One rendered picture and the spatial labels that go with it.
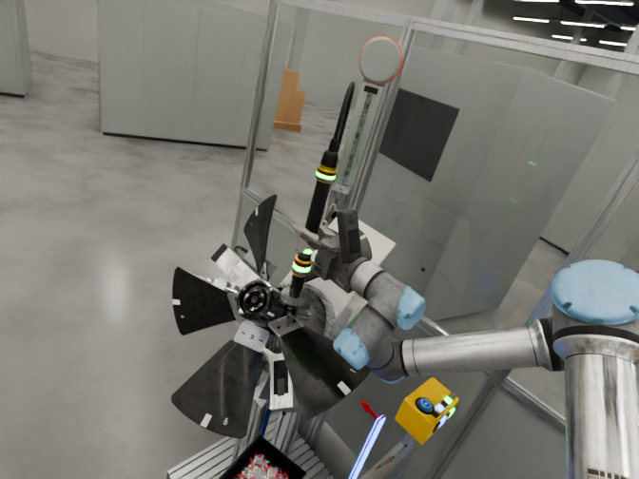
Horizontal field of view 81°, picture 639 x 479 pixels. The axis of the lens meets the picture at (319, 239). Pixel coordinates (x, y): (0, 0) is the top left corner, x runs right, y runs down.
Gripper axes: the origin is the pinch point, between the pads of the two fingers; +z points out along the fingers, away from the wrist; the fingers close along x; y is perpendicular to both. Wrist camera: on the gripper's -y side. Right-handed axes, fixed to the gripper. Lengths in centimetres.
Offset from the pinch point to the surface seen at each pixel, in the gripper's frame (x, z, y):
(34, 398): -46, 107, 149
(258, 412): 8, 7, 85
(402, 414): 21, -36, 47
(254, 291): -4.2, 8.4, 25.3
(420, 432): 21, -42, 47
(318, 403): -8.1, -25.7, 32.6
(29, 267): -27, 225, 148
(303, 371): -6.0, -17.6, 31.0
